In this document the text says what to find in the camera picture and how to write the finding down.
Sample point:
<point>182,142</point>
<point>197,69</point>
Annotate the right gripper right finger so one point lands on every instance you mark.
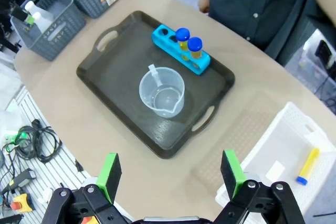
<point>231,174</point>

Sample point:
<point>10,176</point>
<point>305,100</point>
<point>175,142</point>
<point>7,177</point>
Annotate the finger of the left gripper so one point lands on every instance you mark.
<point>20,13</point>
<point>27,28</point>

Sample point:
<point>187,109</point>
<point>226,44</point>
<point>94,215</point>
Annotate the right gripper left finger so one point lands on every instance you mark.
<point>111,176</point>

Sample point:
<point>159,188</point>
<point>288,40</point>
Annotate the clear plastic measuring beaker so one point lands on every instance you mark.
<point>147,87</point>

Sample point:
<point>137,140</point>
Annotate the blue test tube rack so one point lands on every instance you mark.
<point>203,64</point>

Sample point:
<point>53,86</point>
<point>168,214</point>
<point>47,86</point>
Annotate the yellow tube with blue cap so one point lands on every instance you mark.
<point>309,163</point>
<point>195,44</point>
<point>182,34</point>

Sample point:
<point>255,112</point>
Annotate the person right hand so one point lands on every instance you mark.
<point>204,3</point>

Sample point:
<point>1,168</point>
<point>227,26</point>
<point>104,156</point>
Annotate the white plastic bottle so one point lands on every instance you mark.
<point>43,26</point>
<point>36,7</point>

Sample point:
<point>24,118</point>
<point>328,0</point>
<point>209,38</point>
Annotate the grey perforated basket without label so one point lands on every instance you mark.
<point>60,43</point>

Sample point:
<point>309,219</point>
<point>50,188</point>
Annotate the white paper card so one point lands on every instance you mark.
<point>275,170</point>

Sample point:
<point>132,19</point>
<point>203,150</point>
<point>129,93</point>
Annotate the white perforated plastic basket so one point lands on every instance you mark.
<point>288,129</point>

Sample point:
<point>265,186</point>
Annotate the dark grey plastic tray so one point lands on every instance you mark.
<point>118,90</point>

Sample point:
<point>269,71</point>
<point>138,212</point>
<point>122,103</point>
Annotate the grey handheld tool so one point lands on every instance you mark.
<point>19,179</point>

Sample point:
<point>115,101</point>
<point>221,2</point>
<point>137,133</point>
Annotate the yellow emergency stop button box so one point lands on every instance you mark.
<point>22,203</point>

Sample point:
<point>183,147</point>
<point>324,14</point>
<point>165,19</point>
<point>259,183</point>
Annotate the clear plastic storage box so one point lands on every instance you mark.
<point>309,58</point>

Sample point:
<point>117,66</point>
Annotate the black device in storage box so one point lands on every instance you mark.
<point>325,52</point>

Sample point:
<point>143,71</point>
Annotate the person torso in dark shirt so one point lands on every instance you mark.
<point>262,11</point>

